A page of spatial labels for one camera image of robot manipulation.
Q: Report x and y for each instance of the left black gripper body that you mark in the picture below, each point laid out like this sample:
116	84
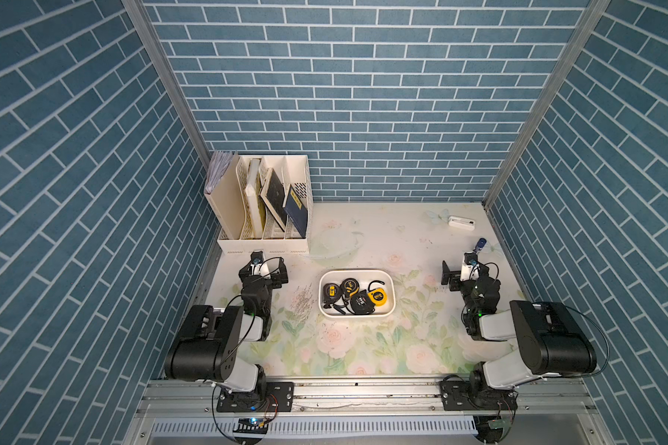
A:
273	283

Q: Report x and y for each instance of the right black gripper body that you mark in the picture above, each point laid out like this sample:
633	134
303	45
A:
456	285

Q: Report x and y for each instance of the black tape measure yellow centre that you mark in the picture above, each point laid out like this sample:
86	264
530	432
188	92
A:
349	287

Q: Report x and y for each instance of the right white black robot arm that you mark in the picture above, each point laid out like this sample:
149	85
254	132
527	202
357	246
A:
550	343

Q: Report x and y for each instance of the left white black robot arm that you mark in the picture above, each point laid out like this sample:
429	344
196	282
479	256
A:
206	345

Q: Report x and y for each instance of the white rectangular remote box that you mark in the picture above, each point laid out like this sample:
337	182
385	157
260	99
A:
461	223

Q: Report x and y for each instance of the white oval storage box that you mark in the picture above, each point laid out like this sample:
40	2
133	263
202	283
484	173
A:
364	276

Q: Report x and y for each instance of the small blue bottle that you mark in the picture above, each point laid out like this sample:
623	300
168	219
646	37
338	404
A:
480	245

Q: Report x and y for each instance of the floral table mat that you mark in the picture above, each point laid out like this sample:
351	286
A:
424	335

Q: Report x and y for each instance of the cream file organizer rack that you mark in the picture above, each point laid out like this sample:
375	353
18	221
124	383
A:
224	190

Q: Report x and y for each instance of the dark blue booklet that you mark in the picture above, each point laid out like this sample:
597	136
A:
296	210

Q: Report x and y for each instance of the white book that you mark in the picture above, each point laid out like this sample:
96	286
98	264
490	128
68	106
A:
255	204

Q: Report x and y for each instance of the black cover book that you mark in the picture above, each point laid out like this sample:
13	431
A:
273	194

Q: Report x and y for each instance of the green circuit board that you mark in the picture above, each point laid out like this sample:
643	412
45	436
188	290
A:
251	426

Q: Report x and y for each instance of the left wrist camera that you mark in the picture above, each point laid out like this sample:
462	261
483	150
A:
258	264

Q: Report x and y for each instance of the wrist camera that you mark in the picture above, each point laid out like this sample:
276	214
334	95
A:
469	267
258	264

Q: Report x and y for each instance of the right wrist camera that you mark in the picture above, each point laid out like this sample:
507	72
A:
469	267

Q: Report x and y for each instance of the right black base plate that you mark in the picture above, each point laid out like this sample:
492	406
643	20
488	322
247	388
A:
459	395

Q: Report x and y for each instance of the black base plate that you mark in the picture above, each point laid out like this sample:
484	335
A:
459	395
273	397

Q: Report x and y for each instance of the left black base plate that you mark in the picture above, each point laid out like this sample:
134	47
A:
273	397

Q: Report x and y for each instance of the aluminium rail frame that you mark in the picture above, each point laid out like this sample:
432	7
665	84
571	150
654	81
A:
367	410

